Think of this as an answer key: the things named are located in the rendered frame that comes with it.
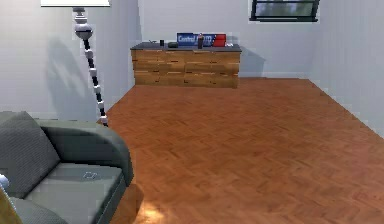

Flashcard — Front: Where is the grey sofa cushion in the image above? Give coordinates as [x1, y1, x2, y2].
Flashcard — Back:
[0, 111, 62, 200]

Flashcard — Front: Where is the black and white floor lamp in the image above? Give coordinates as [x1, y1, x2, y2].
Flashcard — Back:
[40, 0, 111, 128]

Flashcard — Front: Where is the grey sofa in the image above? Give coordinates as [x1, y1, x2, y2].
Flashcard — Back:
[0, 111, 135, 224]

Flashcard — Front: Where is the wooden chest of drawers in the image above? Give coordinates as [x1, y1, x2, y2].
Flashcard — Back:
[130, 41, 243, 89]

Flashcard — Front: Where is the brown wooden object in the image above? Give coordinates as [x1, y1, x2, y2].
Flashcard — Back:
[0, 185, 24, 224]

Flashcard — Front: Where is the red book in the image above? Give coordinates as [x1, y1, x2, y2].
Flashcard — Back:
[212, 33, 227, 48]

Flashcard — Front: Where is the black framed window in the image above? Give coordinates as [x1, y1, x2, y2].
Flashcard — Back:
[249, 0, 321, 23]

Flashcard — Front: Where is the blue book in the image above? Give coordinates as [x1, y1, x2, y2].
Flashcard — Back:
[176, 32, 216, 47]

